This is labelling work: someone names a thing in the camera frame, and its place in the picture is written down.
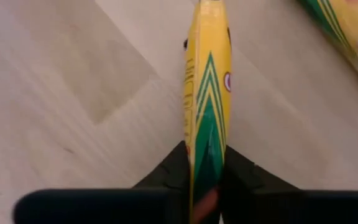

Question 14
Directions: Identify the yellow crayon box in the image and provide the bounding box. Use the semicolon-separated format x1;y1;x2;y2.
182;0;232;224
296;0;358;94

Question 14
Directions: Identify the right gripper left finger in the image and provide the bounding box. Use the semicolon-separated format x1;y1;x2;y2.
131;140;193;192

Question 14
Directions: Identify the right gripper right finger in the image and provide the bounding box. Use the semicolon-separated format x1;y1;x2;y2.
221;144;302;192

